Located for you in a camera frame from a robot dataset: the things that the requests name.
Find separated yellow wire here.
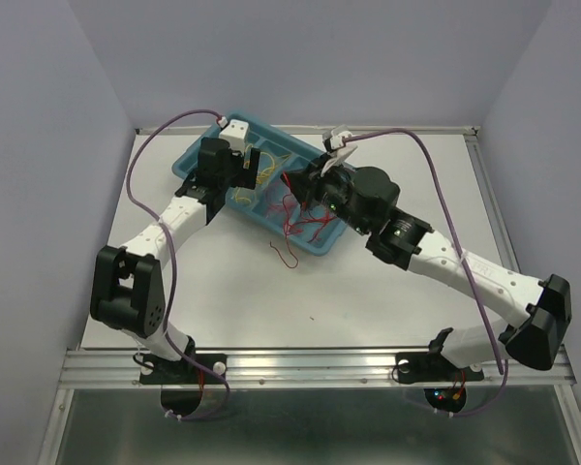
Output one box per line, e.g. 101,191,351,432
231,150,294,207

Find separated red wire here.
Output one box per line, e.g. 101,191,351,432
290,212,338,246

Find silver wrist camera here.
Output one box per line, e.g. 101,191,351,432
219,119,250,152
321,125,357,177

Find purple camera cable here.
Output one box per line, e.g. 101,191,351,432
127,109,231,422
343,128,509,419

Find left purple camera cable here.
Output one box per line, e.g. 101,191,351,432
127,109,231,422

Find aluminium table edge frame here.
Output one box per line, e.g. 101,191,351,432
134,124,534,311

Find aluminium front mounting rail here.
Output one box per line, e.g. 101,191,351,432
60,344,575,388

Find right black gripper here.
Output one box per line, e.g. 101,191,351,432
283,151,372,236

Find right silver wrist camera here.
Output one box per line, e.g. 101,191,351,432
321,125,357,177

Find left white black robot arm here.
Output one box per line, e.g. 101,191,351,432
90,138,261,382

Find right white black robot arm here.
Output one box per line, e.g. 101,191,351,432
280,155,572,383

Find thin pink red wires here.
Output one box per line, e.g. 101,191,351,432
263,183,296,219

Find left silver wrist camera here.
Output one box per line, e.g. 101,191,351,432
219,119,250,152

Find teal plastic compartment tray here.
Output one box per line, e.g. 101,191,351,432
171,111,350,257

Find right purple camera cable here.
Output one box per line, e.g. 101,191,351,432
343,128,509,419

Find red yellow wire bundle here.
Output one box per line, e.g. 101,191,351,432
269,171,304,270

